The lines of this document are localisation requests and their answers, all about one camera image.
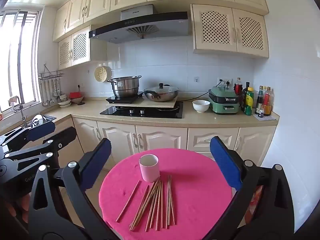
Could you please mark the steel faucet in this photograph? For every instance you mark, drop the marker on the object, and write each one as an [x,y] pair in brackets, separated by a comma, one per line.
[21,110]

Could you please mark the hanging steel ladle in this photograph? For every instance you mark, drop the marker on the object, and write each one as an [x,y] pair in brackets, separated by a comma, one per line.
[51,92]
[58,90]
[44,92]

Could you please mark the green electric cooker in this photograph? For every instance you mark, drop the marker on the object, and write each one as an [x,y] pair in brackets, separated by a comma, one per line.
[225,102]

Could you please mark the single white wall socket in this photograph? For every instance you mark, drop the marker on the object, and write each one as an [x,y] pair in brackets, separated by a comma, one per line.
[79,86]

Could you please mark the wall utensil rack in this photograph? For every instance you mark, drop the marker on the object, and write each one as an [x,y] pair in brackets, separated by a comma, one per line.
[50,75]

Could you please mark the cream perforated steamer plate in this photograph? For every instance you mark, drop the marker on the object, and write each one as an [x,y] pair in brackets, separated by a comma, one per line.
[101,74]

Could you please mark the row of condiment bottles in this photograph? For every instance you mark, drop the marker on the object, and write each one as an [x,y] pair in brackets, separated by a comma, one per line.
[249,97]

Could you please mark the barred kitchen window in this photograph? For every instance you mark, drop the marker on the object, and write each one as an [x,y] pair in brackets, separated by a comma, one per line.
[21,55]

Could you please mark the beige kitchen countertop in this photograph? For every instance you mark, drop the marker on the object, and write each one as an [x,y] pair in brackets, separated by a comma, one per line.
[195,120]

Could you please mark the person's left hand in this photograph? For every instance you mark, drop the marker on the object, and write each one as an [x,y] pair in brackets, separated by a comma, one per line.
[23,203]

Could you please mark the wok with glass lid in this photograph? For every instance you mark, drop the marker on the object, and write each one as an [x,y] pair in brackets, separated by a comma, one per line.
[160,91]

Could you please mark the black induction cooker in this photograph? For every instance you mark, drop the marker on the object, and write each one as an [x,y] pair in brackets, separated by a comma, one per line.
[120,100]

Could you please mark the white bowl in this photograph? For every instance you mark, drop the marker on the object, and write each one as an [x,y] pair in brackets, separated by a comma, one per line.
[201,106]

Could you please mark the red container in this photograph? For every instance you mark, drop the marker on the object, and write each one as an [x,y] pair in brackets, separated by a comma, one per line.
[75,95]

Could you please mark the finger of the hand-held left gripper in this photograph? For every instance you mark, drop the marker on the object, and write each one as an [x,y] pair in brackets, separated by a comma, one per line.
[63,137]
[41,130]

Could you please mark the double white wall socket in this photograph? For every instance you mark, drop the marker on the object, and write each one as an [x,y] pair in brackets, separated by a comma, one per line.
[226,81]

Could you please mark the black glass gas hob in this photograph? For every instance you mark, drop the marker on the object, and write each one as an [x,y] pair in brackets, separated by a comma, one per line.
[150,112]

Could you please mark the stack of white bowls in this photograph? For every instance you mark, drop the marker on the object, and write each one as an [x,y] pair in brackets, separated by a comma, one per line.
[64,103]

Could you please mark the small wall hook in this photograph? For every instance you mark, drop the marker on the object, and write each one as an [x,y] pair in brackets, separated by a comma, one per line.
[196,79]

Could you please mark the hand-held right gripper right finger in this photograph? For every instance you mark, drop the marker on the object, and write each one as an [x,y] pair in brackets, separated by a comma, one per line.
[225,165]

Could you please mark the pink cup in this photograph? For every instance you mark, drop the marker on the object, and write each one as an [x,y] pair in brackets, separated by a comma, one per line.
[149,171]

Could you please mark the pink round tablecloth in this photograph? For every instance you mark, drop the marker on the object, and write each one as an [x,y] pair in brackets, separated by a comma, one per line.
[195,200]

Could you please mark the round steel dish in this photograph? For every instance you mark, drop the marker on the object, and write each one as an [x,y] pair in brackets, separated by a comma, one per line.
[37,121]

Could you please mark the light wooden board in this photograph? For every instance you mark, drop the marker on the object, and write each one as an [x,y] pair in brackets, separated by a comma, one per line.
[155,104]

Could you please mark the orange red printed bag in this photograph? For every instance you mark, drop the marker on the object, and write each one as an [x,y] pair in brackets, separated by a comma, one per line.
[253,202]

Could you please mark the wide cream lattice door cabinet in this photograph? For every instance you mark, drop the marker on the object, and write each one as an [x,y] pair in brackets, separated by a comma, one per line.
[215,46]

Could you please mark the stainless steel pot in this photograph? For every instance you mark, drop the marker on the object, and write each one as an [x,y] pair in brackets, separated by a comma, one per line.
[125,88]

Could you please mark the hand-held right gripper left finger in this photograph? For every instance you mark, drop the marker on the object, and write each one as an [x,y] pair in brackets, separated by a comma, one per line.
[96,165]

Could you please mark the black steel range hood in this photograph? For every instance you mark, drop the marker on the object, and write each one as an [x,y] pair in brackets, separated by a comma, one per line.
[140,27]

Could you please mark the bunch of wooden chopsticks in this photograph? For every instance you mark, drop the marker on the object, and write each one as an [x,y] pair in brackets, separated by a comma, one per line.
[150,200]

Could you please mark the steel kitchen sink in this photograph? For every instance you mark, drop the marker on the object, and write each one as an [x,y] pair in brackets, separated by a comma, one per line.
[50,118]

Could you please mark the narrow cream lattice door cabinet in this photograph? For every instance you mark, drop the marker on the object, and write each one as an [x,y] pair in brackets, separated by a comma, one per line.
[71,62]

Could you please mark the white paper sheet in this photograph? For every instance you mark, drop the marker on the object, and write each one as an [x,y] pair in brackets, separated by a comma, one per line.
[260,118]

